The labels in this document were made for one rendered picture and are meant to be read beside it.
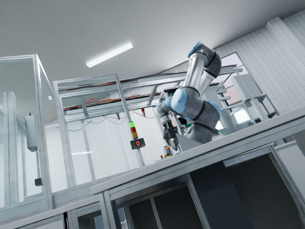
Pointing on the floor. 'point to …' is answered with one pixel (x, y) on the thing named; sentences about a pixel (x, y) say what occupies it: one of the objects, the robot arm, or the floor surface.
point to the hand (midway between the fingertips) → (175, 149)
